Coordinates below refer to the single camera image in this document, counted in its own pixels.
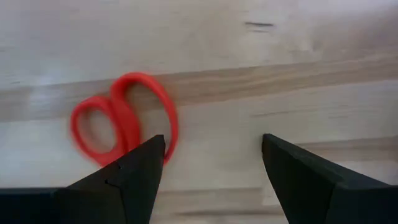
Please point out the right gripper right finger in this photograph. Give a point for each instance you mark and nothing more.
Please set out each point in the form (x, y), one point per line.
(311, 199)

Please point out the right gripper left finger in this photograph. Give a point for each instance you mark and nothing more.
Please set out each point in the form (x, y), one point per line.
(124, 199)

